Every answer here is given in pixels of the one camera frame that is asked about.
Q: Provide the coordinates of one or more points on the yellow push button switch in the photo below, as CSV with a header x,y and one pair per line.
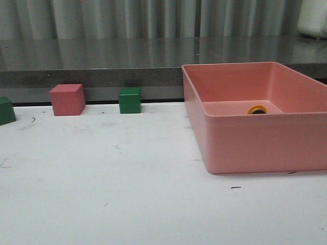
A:
x,y
257,109

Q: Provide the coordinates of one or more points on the green cube block centre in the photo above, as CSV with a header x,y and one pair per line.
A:
x,y
130,100

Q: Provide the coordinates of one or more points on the green cube block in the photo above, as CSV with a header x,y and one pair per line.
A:
x,y
7,114
130,100

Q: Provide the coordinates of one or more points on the pink plastic bin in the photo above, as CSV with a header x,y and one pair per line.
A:
x,y
290,137

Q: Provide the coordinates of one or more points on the pink cube block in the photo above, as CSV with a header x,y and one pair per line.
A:
x,y
67,99

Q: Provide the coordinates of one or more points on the green cube block left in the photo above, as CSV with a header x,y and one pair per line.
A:
x,y
7,114

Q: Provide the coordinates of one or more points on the white appliance in background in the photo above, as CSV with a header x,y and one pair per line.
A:
x,y
312,19

